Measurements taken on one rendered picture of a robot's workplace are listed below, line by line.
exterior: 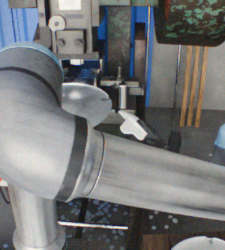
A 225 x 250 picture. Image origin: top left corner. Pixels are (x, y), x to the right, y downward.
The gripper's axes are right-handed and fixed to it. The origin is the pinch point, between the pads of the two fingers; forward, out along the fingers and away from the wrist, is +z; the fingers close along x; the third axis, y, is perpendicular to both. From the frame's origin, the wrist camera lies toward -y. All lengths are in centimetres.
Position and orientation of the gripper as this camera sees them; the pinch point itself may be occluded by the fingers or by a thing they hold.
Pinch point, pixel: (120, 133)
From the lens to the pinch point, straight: 75.6
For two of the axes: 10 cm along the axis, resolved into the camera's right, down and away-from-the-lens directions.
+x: 0.0, 8.4, 5.5
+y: -6.7, 4.1, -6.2
